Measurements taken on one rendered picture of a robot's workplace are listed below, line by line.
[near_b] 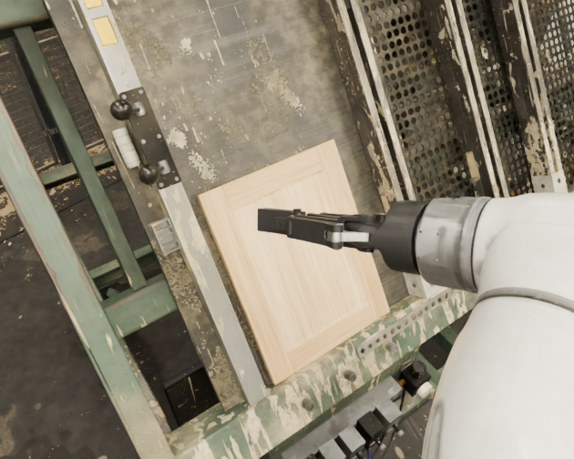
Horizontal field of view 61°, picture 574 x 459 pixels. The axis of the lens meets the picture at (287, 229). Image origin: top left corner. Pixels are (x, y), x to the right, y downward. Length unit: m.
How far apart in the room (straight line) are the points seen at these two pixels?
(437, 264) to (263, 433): 0.83
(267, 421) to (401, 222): 0.80
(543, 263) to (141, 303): 0.88
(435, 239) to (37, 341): 2.30
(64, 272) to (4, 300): 1.85
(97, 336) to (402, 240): 0.70
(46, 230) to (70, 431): 1.43
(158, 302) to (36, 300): 1.68
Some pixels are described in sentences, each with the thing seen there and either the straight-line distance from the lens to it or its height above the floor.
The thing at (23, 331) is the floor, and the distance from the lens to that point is 2.67.
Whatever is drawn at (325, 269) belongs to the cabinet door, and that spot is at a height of 1.05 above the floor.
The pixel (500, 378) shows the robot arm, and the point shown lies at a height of 1.69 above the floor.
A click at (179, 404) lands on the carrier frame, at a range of 1.42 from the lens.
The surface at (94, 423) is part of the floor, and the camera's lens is 2.29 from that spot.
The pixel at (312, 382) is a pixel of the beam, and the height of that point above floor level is 0.89.
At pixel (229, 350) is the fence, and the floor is 1.02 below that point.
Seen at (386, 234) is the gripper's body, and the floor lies 1.63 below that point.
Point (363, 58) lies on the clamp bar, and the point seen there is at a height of 1.43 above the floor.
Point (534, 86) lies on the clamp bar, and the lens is 1.68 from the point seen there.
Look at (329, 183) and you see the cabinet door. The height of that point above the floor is 1.21.
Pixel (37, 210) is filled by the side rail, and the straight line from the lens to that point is 0.99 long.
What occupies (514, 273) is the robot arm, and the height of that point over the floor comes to 1.69.
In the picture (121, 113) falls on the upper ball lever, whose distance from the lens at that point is 0.90.
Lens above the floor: 1.98
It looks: 45 degrees down
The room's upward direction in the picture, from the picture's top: straight up
